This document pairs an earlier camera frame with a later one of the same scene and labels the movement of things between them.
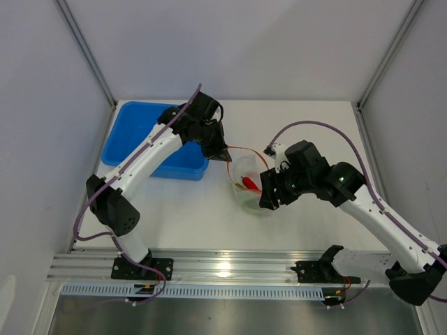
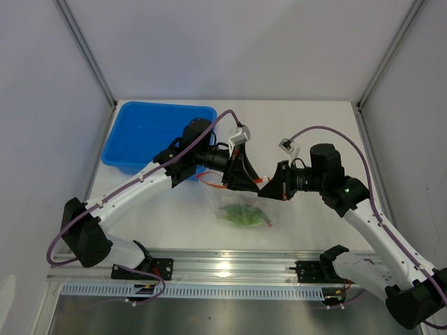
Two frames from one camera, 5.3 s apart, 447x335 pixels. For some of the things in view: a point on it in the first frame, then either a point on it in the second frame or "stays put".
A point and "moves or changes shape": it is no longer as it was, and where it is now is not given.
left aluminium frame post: (89, 50) stays put
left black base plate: (121, 271) stays put
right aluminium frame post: (374, 86) stays put
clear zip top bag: (244, 172) moves or changes shape
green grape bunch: (252, 204) -> (241, 214)
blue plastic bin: (126, 123) stays put
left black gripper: (223, 155) -> (238, 172)
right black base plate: (321, 271) stays put
